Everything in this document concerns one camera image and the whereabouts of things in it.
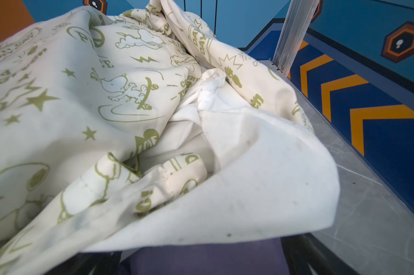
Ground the cream green cartoon print cloth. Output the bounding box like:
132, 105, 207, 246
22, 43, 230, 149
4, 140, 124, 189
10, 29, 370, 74
0, 1, 312, 275

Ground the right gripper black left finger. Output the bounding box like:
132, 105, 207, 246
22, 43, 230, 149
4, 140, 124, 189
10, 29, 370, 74
45, 252, 122, 275

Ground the purple cloth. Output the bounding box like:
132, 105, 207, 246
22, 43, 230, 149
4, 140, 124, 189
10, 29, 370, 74
118, 238, 289, 275

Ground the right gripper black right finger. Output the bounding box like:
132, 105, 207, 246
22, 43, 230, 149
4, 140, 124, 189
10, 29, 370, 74
281, 233, 359, 275

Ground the aluminium corner post right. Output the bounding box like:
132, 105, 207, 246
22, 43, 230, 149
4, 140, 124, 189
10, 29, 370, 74
273, 0, 320, 76

